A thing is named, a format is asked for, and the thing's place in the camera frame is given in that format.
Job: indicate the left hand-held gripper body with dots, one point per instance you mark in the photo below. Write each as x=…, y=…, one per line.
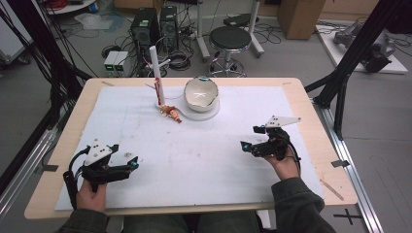
x=96, y=154

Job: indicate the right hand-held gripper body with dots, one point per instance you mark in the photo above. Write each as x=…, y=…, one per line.
x=277, y=145

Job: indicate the white stand with pole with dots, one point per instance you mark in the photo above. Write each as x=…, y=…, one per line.
x=154, y=61

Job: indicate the person's right hand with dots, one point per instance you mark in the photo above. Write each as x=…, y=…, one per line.
x=286, y=168

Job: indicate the person's left hand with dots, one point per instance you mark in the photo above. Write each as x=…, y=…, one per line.
x=91, y=200

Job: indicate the black tape strip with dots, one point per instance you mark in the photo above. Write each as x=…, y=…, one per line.
x=48, y=168
x=340, y=163

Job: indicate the white foam board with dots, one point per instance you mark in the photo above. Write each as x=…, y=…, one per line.
x=181, y=168

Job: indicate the person's left leg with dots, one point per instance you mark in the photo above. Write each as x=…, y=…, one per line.
x=155, y=224

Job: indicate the person's leg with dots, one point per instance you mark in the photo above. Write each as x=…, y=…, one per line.
x=155, y=224
x=228, y=222

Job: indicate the short wooden stick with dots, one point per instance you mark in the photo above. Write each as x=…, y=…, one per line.
x=108, y=83

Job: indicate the white eggshell bowl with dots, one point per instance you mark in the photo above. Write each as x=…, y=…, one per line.
x=200, y=93

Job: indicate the long wooden stick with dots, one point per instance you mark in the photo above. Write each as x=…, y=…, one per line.
x=332, y=190

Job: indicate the person's right leg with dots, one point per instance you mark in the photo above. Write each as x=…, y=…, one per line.
x=228, y=222

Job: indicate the white power supply box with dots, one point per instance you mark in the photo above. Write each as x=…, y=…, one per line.
x=121, y=61
x=110, y=61

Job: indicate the black round stool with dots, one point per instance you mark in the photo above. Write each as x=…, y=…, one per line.
x=230, y=37

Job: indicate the black tape cross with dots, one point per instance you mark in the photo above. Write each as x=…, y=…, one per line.
x=348, y=216

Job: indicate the white stand leg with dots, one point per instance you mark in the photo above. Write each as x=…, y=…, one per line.
x=200, y=35
x=254, y=29

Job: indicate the flat black case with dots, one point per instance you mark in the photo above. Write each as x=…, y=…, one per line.
x=238, y=20

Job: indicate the brown cardboard box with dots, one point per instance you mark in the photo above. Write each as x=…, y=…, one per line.
x=299, y=17

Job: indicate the black computer tower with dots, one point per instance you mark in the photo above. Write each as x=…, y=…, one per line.
x=144, y=27
x=169, y=27

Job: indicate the clear plastic bag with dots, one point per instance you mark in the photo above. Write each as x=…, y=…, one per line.
x=94, y=22

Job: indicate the grey machine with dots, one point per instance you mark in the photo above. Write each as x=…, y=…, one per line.
x=377, y=51

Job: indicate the white cabinet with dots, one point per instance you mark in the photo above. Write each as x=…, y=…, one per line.
x=11, y=42

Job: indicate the white platform board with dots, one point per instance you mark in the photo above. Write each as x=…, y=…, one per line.
x=396, y=66

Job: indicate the round white table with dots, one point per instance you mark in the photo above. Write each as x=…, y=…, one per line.
x=71, y=7

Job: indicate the aluminium rail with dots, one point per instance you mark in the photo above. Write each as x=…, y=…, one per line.
x=22, y=174
x=353, y=171

